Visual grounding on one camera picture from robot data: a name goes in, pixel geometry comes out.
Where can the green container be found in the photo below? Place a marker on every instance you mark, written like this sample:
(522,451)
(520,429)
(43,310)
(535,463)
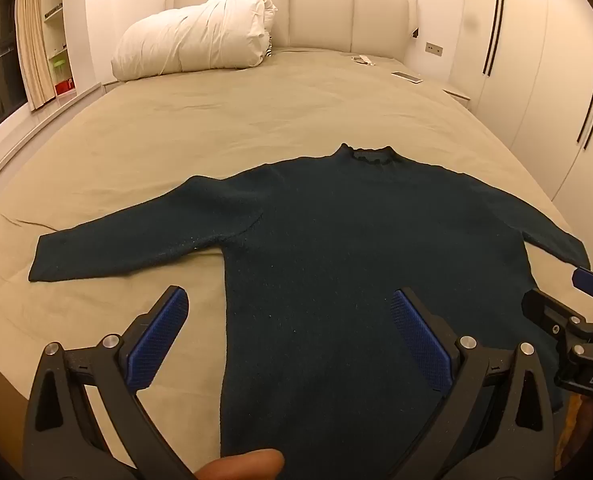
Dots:
(59,66)

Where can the white remote control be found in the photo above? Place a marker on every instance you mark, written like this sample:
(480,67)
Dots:
(363,60)

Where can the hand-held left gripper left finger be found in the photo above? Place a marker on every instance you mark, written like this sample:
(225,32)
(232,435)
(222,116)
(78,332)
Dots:
(159,337)

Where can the person's left hand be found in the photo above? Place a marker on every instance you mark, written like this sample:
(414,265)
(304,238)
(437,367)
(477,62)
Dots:
(246,464)

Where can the white wall shelf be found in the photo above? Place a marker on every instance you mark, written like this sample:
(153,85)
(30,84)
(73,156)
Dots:
(66,25)

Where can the striped pillow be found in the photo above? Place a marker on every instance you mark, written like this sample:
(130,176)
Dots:
(269,46)

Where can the white wardrobe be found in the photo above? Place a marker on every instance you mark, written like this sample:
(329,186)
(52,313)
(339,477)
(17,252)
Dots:
(536,85)

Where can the beige padded headboard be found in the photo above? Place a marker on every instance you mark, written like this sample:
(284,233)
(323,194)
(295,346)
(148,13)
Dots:
(321,15)

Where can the dark teal sweater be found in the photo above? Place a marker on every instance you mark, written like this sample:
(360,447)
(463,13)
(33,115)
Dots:
(326,235)

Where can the beige curtain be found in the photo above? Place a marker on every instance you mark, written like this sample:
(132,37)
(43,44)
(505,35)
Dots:
(32,40)

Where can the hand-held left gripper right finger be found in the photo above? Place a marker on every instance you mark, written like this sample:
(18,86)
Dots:
(421,340)

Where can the wall socket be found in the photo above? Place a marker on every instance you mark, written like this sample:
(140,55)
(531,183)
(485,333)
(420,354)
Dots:
(434,49)

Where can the white window ledge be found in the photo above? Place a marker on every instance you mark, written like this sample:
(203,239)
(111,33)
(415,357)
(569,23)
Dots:
(31,125)

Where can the white rolled duvet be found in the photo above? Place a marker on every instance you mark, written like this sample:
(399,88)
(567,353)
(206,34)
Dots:
(196,35)

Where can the bed with beige sheet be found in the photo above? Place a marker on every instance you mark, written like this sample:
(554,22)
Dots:
(226,125)

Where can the white phone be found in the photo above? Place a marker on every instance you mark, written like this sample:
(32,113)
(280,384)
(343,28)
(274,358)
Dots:
(406,77)

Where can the white nightstand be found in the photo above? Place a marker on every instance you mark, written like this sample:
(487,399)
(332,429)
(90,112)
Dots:
(457,95)

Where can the red box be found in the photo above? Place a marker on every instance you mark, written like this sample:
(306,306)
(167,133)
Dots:
(65,87)

